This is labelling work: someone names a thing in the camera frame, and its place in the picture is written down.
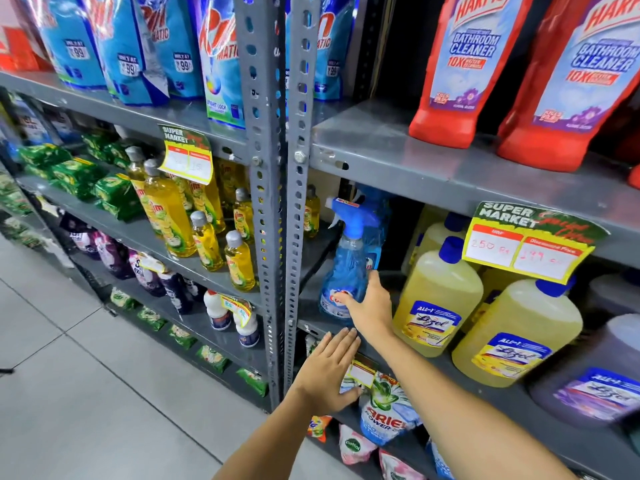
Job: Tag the row of purple softener pouches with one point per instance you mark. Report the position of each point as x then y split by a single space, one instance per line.
112 254

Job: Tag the red Harpic bottle front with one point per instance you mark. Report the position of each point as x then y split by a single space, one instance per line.
570 94

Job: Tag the group of yellow dish bottles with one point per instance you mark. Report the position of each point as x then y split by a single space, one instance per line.
167 214

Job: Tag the pink white refill pouch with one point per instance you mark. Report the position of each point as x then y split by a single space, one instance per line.
400 467
357 444

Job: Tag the person's left forearm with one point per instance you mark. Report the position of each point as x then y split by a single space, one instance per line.
270 444

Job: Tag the green white detergent pouch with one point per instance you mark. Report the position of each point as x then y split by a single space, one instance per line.
387 414

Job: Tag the red detergent pouch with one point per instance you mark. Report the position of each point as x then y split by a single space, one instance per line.
20 49

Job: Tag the person's left hand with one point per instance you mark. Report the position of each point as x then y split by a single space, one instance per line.
330 374

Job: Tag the yellow green price tag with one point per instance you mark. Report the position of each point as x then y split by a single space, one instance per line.
525 244
362 374
187 154
237 307

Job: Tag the orange packet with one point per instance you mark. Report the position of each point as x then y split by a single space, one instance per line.
320 427

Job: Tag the row of blue detergent pouches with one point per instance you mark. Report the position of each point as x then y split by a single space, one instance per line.
125 44

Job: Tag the row of red Harpic bottles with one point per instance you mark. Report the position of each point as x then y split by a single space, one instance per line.
465 59

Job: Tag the white bottle with blue label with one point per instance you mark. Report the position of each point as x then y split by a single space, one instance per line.
217 309
247 329

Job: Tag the person's right hand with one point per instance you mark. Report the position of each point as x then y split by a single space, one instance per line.
372 314

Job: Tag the row of green scrub packets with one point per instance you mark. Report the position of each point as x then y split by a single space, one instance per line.
212 357

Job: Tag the person's right forearm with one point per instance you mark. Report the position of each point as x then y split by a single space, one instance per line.
450 414

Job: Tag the blue white pouch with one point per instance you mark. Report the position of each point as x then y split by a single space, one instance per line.
440 462

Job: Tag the pile of green soap packets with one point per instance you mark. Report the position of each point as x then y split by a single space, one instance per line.
75 174

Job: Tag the grey metal rack unit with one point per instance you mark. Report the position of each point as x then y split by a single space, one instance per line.
100 107

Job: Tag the grey metal shelf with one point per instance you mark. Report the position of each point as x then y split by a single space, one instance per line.
400 144

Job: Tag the row of Lizol floor cleaner bottles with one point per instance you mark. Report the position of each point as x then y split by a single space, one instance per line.
437 294

